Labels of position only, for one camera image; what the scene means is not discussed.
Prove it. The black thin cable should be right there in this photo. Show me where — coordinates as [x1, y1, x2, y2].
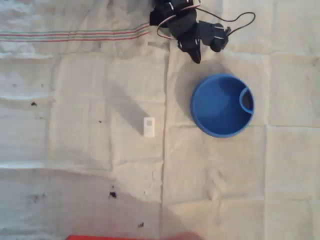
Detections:
[196, 6, 257, 35]

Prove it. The small white block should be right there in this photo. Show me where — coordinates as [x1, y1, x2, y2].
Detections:
[143, 116, 156, 138]

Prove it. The blue plastic bowl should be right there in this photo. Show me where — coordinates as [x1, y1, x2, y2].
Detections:
[190, 73, 256, 139]

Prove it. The red flat object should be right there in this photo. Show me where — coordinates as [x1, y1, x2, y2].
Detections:
[65, 234, 201, 240]

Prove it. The white cloth with stripes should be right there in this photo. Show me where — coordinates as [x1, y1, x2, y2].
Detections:
[0, 0, 320, 240]

